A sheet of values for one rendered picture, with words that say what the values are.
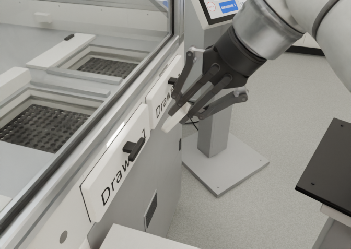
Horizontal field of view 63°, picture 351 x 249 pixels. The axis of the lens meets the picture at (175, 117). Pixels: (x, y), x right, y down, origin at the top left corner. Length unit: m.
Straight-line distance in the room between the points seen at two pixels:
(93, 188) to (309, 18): 0.44
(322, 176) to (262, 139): 1.32
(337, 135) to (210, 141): 0.93
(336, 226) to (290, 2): 0.67
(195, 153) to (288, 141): 0.68
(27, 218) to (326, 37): 0.44
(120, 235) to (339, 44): 0.55
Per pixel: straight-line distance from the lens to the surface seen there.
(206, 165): 1.82
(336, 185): 0.83
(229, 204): 1.69
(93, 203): 0.59
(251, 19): 0.40
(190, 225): 1.59
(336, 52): 0.33
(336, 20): 0.34
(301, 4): 0.37
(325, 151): 0.92
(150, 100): 0.76
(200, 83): 0.48
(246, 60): 0.42
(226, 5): 1.28
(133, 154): 0.62
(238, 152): 1.94
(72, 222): 0.58
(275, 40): 0.40
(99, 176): 0.58
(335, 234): 0.94
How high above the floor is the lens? 1.34
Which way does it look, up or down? 36 degrees down
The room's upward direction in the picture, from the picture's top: straight up
